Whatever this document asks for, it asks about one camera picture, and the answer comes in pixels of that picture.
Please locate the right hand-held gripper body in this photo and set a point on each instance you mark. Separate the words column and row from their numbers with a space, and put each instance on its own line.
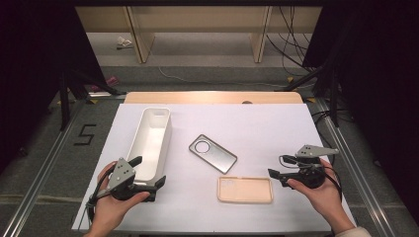
column 311, row 176

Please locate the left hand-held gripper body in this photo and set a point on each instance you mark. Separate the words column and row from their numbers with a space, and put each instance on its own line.
column 121, row 173

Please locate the white plastic storage bin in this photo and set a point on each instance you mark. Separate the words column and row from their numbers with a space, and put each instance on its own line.
column 150, row 141

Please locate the beige phone case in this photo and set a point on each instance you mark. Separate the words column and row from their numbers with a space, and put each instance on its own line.
column 245, row 190

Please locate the person's right hand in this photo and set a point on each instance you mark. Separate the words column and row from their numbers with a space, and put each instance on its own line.
column 326, row 200

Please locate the person's left hand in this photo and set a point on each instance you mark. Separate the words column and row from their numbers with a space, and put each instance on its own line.
column 108, row 210

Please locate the white table cover sheet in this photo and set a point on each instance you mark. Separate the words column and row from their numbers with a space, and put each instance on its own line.
column 257, row 131

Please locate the yellow floor tape piece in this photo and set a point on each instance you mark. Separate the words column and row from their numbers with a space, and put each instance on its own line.
column 311, row 99
column 92, row 101
column 290, row 79

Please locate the dark round table grommet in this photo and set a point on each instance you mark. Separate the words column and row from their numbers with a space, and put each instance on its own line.
column 247, row 102

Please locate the black metal stand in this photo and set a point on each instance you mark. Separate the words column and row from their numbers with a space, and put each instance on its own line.
column 334, row 98
column 65, row 105

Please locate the pink object on floor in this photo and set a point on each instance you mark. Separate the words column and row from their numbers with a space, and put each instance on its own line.
column 112, row 81

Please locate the black curtain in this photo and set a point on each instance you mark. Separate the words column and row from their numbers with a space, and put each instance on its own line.
column 26, row 65
column 378, row 82

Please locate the crumpled white paper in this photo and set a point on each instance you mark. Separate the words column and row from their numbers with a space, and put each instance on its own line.
column 123, row 42

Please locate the wooden shelf unit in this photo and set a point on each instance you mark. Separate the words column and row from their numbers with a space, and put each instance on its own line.
column 197, row 19

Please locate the aluminium floor rail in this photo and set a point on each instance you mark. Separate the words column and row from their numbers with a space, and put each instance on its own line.
column 346, row 154
column 41, row 174

